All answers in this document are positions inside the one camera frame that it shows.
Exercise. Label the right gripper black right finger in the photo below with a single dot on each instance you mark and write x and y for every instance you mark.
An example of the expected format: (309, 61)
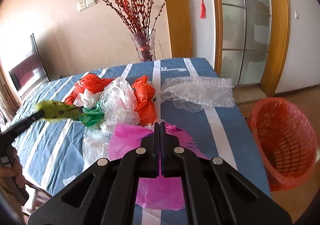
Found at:
(215, 192)

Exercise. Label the flat screen television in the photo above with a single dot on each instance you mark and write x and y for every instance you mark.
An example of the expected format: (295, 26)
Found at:
(29, 72)

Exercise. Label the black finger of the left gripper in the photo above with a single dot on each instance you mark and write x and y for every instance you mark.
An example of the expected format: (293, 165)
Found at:
(22, 126)

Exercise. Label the green plastic bag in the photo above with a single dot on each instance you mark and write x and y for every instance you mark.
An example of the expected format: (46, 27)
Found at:
(92, 116)

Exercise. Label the frosted glass sliding door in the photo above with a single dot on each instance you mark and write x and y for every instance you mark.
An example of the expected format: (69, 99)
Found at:
(252, 37)

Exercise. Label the clear plastic bag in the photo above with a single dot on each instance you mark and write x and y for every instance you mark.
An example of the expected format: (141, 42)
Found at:
(118, 103)

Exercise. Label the orange-red plastic bag right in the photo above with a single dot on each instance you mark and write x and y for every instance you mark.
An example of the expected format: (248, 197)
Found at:
(144, 93)

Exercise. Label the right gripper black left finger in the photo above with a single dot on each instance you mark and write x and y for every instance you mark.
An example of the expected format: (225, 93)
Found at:
(106, 192)

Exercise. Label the yellow-green spotted plastic bag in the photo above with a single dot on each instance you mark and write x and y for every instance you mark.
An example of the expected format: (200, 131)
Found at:
(57, 110)

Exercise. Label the white plastic bag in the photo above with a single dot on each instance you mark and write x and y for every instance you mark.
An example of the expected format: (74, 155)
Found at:
(87, 99)

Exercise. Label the red plastic bag left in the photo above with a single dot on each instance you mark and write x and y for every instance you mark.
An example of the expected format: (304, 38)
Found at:
(91, 82)

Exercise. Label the wall switch and socket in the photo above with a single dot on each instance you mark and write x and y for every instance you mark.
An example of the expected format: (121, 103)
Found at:
(85, 4)

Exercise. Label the orange lined trash basket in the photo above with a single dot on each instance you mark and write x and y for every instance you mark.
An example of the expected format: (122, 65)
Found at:
(286, 141)

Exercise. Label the bubble wrap sheet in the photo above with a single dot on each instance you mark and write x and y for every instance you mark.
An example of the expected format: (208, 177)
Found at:
(193, 93)

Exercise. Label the person's left hand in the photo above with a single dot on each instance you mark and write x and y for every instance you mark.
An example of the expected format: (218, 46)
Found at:
(15, 171)

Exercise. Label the blue white striped tablecloth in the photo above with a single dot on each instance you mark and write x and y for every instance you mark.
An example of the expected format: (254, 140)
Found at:
(52, 152)

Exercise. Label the glass vase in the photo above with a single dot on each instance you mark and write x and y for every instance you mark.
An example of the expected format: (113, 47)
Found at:
(145, 45)

